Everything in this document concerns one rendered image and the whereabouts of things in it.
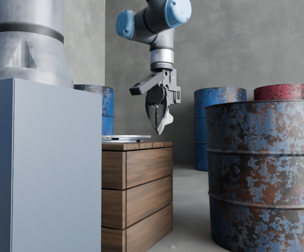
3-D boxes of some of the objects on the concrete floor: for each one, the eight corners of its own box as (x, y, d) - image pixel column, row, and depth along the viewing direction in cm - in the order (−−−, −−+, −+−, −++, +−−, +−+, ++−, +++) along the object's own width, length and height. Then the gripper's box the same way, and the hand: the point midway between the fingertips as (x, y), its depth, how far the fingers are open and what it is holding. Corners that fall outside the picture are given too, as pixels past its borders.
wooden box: (173, 230, 115) (173, 141, 116) (122, 269, 81) (123, 144, 82) (91, 217, 132) (92, 141, 133) (21, 246, 98) (22, 142, 99)
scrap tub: (321, 228, 117) (318, 109, 118) (346, 275, 78) (342, 96, 80) (215, 217, 133) (214, 112, 134) (193, 251, 94) (192, 103, 95)
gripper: (183, 66, 91) (183, 134, 90) (161, 71, 97) (161, 134, 97) (164, 61, 85) (164, 134, 84) (143, 66, 91) (143, 134, 90)
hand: (156, 130), depth 88 cm, fingers closed
